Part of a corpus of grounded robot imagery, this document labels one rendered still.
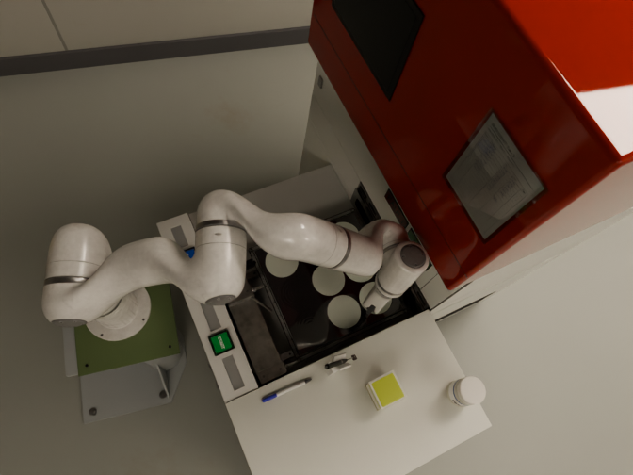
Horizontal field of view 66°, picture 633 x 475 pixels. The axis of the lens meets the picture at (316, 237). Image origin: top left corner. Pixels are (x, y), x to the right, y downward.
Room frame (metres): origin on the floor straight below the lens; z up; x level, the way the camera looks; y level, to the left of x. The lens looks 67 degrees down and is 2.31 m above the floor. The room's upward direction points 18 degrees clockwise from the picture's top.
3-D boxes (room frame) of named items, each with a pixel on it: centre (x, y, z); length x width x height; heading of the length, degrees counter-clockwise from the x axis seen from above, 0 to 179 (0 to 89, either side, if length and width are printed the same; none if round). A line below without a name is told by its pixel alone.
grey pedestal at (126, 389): (0.17, 0.59, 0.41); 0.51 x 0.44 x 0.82; 120
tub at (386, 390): (0.20, -0.29, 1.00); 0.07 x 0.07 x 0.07; 42
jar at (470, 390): (0.26, -0.50, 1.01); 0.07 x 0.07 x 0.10
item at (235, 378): (0.29, 0.24, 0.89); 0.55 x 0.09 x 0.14; 41
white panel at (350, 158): (0.77, -0.11, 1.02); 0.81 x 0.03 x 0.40; 41
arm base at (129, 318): (0.22, 0.50, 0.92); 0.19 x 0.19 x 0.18
